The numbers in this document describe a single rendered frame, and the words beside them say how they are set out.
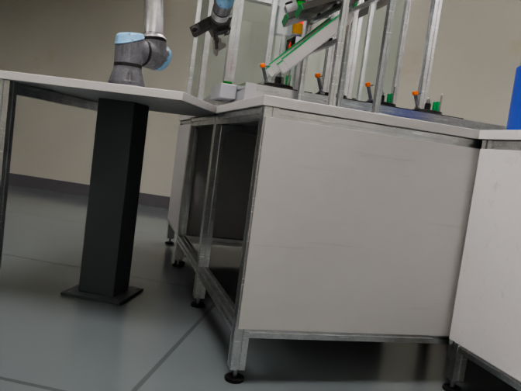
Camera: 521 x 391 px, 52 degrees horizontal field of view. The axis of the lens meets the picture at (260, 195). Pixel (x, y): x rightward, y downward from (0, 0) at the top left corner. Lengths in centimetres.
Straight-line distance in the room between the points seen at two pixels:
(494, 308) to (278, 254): 66
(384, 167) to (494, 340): 60
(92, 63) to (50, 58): 48
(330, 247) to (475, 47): 399
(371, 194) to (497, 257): 41
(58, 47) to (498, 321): 522
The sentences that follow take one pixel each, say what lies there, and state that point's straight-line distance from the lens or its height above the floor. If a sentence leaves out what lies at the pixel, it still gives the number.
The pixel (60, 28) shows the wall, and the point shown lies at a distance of 613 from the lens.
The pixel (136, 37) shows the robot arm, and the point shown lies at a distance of 234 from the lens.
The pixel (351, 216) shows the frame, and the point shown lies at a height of 54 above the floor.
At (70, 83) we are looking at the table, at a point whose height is 84.
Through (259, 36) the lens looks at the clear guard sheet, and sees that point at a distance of 374.
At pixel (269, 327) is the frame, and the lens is 165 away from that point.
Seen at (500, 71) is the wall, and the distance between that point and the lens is 543.
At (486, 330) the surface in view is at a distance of 178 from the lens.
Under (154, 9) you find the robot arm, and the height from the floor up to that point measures 125.
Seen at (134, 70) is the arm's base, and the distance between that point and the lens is 231.
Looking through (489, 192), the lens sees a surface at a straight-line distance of 179.
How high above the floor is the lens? 70
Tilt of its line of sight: 5 degrees down
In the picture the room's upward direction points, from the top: 8 degrees clockwise
